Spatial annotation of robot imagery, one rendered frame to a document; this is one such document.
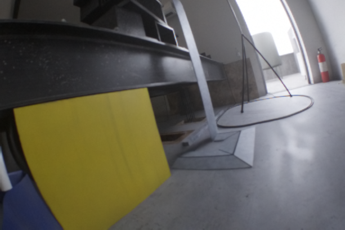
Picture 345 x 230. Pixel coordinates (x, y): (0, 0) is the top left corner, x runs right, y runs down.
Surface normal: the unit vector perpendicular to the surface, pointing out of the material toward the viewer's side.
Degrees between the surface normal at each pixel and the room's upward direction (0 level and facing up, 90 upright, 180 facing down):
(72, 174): 90
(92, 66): 90
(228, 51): 90
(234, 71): 90
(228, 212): 0
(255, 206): 0
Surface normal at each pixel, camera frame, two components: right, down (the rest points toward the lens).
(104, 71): 0.82, -0.20
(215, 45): -0.51, 0.15
